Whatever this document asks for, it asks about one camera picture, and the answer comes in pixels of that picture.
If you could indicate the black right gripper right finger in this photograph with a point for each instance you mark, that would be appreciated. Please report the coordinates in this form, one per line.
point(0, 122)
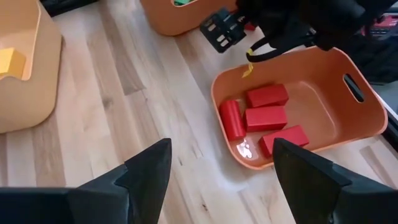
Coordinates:
point(308, 186)

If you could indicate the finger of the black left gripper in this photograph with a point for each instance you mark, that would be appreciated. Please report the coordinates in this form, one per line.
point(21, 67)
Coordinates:
point(222, 31)

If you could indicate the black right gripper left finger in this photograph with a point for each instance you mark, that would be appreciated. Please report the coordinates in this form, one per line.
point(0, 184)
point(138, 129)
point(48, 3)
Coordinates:
point(140, 193)

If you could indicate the red rectangular block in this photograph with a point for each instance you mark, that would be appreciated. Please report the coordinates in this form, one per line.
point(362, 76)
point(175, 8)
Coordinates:
point(265, 119)
point(286, 135)
point(267, 96)

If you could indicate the red brick pair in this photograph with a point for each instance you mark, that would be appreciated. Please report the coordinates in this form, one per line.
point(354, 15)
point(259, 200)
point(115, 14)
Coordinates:
point(232, 120)

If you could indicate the yellow long block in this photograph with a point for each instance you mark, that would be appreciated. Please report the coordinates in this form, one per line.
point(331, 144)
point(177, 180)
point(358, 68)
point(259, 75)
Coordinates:
point(11, 62)

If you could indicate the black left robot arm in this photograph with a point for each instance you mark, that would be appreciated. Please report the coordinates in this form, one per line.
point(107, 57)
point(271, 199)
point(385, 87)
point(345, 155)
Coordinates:
point(348, 18)

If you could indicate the large orange plastic bin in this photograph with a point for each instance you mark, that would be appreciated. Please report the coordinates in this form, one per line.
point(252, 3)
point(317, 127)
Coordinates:
point(174, 18)

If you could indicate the small orange plastic bin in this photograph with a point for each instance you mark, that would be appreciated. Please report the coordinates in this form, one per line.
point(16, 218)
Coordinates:
point(317, 102)

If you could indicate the red battery pack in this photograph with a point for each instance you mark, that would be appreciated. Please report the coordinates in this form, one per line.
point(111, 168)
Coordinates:
point(384, 23)

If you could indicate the yellow plastic bin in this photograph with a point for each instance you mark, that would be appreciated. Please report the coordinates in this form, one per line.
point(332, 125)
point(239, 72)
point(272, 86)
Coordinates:
point(31, 102)

